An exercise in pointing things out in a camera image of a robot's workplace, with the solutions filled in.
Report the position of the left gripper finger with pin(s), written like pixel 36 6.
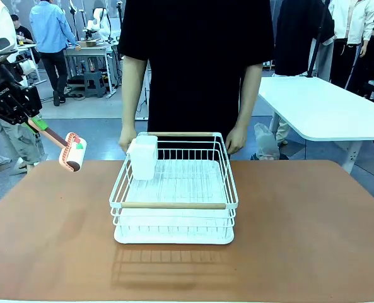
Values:
pixel 40 123
pixel 29 127

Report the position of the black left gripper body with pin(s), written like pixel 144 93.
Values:
pixel 3 94

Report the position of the person's left forearm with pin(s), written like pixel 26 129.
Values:
pixel 249 94

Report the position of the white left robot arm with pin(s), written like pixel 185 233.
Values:
pixel 0 31

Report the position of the person's right forearm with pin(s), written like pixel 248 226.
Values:
pixel 133 94

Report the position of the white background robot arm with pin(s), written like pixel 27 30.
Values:
pixel 100 23

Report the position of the person's right hand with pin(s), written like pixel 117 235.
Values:
pixel 126 137

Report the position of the person's left hand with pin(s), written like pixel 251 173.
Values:
pixel 236 140

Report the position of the person in camouflage trousers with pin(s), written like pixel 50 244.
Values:
pixel 19 145

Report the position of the small white side desk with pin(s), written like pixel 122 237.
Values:
pixel 29 46

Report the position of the seated person in black shirt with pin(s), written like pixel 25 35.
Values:
pixel 23 33

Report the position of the grey step stool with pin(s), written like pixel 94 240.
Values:
pixel 94 83

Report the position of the person in blue shirt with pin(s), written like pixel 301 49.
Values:
pixel 49 28

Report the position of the white background desk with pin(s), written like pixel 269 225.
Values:
pixel 85 50

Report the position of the cardboard box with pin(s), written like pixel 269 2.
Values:
pixel 89 43

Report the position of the white plastic utensil cup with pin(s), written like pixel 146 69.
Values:
pixel 144 161

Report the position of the person's black t-shirt torso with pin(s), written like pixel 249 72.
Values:
pixel 196 63

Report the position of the white drip tray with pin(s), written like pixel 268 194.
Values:
pixel 174 240

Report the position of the translucent plastic bag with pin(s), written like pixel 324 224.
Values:
pixel 267 145

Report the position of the person in dark coat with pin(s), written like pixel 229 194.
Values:
pixel 297 38

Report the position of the large white table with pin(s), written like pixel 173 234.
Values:
pixel 325 110

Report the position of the black stand pole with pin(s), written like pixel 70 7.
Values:
pixel 318 41

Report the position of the person in white jacket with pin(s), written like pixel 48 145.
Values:
pixel 352 22

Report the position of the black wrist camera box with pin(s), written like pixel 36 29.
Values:
pixel 32 99

